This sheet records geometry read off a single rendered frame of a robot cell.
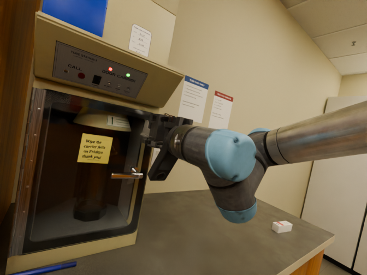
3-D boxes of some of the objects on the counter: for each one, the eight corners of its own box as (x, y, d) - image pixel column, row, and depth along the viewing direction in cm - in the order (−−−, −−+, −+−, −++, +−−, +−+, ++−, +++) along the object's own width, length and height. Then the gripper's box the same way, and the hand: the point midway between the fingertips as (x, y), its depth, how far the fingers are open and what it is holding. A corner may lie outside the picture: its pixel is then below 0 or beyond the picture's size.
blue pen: (6, 278, 41) (6, 274, 41) (76, 263, 49) (76, 259, 49) (4, 282, 40) (5, 278, 40) (76, 267, 48) (76, 263, 48)
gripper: (203, 121, 41) (159, 117, 58) (170, 114, 35) (132, 111, 52) (196, 159, 41) (155, 143, 58) (162, 156, 36) (128, 139, 53)
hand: (144, 137), depth 54 cm, fingers closed
